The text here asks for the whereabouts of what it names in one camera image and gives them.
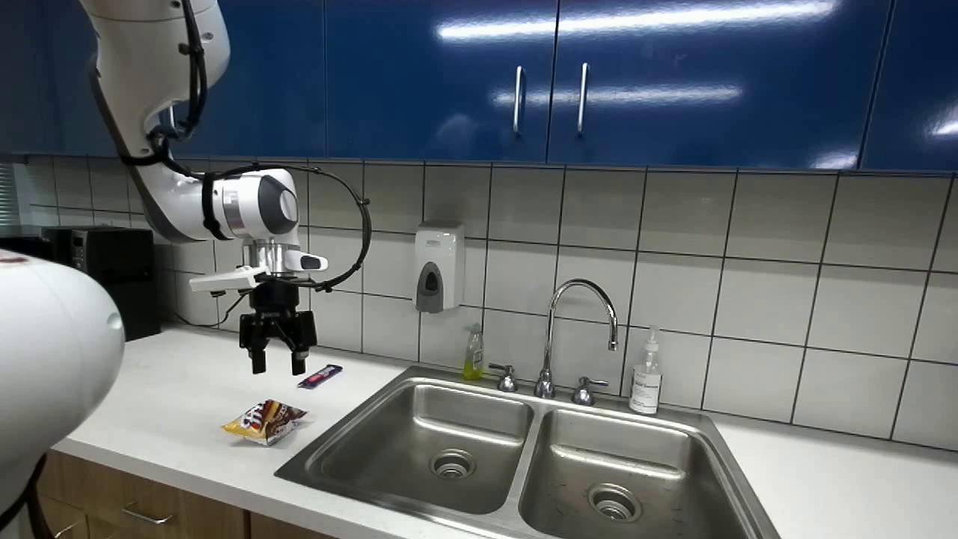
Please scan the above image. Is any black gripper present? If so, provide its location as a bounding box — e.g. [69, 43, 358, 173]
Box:
[236, 276, 319, 380]

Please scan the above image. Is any yellow red chips packet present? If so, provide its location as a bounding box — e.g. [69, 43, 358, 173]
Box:
[219, 395, 312, 450]

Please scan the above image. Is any stainless steel double sink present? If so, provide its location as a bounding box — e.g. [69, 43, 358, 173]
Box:
[272, 366, 785, 539]

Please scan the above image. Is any purple candy bar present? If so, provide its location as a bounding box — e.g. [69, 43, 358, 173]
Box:
[297, 360, 346, 392]

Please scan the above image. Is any black countertop appliance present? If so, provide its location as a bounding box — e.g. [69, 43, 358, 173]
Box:
[0, 224, 167, 344]

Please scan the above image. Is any yellow dish soap bottle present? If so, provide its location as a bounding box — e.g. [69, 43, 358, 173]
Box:
[459, 320, 490, 387]

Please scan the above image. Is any wooden base cabinet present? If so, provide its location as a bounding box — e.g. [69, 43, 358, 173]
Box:
[31, 450, 337, 539]

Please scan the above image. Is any chrome gooseneck faucet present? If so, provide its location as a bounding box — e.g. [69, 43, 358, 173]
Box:
[486, 276, 625, 408]

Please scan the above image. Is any blue upper cabinet door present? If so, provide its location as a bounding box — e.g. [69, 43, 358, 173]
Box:
[860, 0, 958, 176]
[547, 0, 891, 173]
[0, 0, 188, 163]
[177, 0, 560, 167]

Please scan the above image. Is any white pump soap bottle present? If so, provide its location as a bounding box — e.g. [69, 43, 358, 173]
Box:
[625, 326, 667, 419]

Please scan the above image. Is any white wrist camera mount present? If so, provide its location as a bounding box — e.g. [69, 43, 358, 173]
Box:
[185, 243, 333, 300]

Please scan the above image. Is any white wall soap dispenser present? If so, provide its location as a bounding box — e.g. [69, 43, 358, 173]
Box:
[409, 224, 468, 315]

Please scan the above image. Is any silver drawer handle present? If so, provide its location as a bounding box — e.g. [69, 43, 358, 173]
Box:
[119, 507, 177, 531]

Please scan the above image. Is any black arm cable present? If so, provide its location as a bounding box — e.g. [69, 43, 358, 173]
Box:
[117, 0, 376, 294]

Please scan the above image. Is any silver cabinet door handle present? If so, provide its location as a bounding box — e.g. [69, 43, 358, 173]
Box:
[572, 59, 592, 137]
[508, 62, 528, 140]

